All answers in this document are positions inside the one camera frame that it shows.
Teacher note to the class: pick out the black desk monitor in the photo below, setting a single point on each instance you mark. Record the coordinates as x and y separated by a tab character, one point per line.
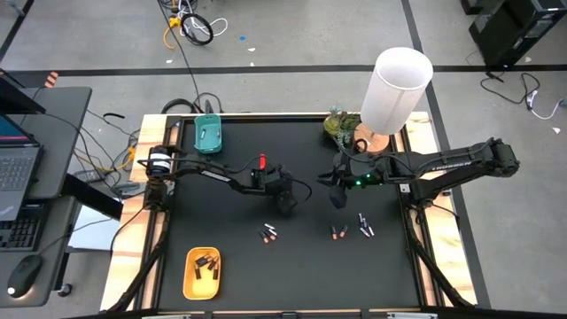
17	95

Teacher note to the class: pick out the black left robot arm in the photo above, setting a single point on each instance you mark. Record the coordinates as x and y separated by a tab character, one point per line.
208	170

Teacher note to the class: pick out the black table-level camera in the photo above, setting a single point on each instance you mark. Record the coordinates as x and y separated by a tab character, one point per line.
289	316

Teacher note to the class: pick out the black keyboard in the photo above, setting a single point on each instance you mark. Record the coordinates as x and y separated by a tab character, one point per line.
17	230

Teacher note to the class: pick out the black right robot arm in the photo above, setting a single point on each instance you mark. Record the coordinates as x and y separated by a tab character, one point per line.
452	166

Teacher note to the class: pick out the dark grey keyboard shelf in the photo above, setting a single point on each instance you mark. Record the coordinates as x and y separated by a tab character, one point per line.
48	266

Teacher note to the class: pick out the silver mounting bracket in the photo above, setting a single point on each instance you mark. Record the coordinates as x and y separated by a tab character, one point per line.
404	186

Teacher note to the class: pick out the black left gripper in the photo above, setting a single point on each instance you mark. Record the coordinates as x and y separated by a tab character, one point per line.
270	181

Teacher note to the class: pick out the dark grey desk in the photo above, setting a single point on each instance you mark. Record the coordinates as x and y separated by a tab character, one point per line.
62	133

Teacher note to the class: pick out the orange black striped marker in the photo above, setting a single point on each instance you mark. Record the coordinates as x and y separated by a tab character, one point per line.
51	79

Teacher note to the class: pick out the grey power strip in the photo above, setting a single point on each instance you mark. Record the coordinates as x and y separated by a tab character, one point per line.
88	175

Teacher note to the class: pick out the black computer mouse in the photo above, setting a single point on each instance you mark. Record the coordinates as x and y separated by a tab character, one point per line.
24	275

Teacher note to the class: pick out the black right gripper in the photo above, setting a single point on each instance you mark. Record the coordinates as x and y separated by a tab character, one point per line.
359	173

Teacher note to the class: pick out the silver metal plate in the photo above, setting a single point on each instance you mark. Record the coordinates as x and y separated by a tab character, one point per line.
412	316
168	316

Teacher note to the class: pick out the grey laptop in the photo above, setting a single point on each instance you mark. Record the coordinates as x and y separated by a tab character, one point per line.
17	164

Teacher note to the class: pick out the black computer tower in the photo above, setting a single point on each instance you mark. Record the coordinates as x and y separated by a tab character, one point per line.
518	31

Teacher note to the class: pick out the black desk caster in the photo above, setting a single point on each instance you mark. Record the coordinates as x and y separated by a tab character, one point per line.
65	290

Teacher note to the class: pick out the potted succulent plant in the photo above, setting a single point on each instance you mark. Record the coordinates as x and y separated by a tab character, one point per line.
341	124

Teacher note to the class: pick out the white shade table lamp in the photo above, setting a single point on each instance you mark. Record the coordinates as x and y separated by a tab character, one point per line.
396	88

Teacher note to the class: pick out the yellow plastic tray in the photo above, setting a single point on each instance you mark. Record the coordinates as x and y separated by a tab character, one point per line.
201	288

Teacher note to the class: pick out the teal plastic bin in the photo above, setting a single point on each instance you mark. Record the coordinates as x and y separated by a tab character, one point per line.
210	142

